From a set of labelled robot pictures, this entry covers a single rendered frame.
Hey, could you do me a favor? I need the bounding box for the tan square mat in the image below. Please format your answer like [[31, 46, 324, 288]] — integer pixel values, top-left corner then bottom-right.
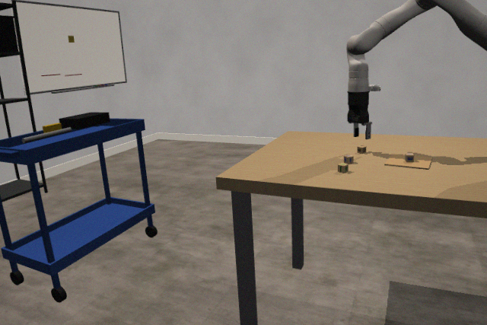
[[384, 154, 432, 170]]

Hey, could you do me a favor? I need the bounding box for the wooden letter block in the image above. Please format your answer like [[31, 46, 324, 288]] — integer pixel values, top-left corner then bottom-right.
[[357, 145, 366, 154], [344, 155, 354, 164], [338, 163, 349, 173], [405, 153, 414, 162]]

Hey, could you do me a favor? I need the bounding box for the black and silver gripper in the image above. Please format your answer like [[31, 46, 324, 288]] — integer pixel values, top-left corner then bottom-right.
[[347, 78, 380, 139]]

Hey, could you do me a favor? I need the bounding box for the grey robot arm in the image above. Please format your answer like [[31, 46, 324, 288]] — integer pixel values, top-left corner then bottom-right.
[[346, 0, 487, 78]]

